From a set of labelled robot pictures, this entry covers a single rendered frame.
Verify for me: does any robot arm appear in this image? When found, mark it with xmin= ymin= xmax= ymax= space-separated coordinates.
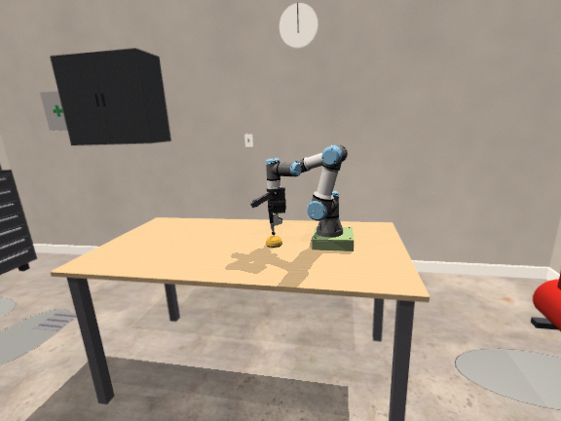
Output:
xmin=266 ymin=145 xmax=348 ymax=237

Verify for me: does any gold dome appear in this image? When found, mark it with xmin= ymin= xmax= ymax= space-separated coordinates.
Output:
xmin=266 ymin=232 xmax=282 ymax=248

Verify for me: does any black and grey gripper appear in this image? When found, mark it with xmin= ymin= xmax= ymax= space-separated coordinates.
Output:
xmin=267 ymin=187 xmax=286 ymax=233

